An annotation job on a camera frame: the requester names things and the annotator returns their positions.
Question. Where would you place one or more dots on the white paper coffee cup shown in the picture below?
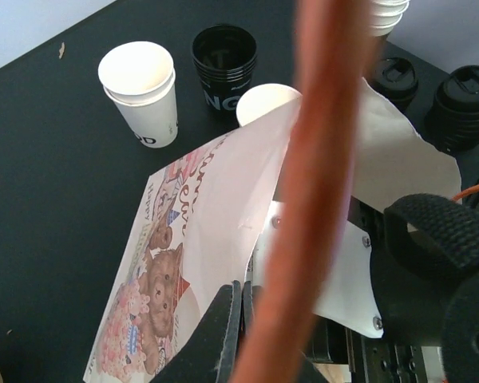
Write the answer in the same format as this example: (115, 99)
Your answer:
(262, 99)

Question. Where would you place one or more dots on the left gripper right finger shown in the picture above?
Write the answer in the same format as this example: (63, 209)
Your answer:
(281, 328)

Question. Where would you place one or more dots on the stack of white cups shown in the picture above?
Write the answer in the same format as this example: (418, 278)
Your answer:
(385, 15)

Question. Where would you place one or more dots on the black cup lid stack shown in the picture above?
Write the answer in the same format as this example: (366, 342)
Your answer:
(396, 79)

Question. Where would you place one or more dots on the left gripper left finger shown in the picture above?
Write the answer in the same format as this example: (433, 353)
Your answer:
(210, 353)

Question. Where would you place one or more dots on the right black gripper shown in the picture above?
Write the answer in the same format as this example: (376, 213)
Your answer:
(424, 266)

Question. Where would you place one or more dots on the cream bear paper bag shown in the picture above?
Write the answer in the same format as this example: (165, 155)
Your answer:
(201, 216)

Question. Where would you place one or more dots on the black paper coffee cup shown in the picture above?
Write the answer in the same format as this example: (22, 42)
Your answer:
(225, 57)

